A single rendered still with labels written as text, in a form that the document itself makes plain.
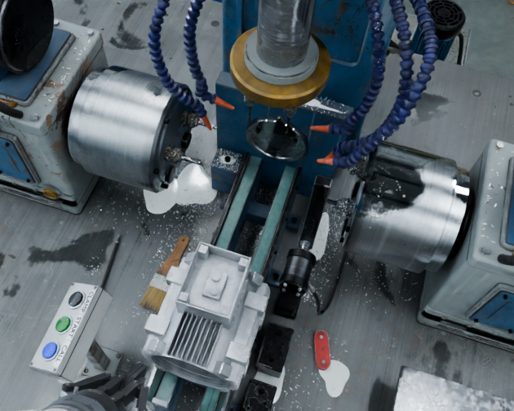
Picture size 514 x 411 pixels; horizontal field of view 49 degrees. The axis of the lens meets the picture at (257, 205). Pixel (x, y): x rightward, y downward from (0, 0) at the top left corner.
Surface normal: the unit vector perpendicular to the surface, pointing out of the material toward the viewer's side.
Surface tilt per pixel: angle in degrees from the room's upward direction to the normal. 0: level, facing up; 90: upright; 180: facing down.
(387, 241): 69
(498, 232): 0
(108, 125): 36
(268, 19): 90
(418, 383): 0
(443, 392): 0
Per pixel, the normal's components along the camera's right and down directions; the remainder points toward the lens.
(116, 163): -0.28, 0.65
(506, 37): 0.04, -0.49
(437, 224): -0.16, 0.15
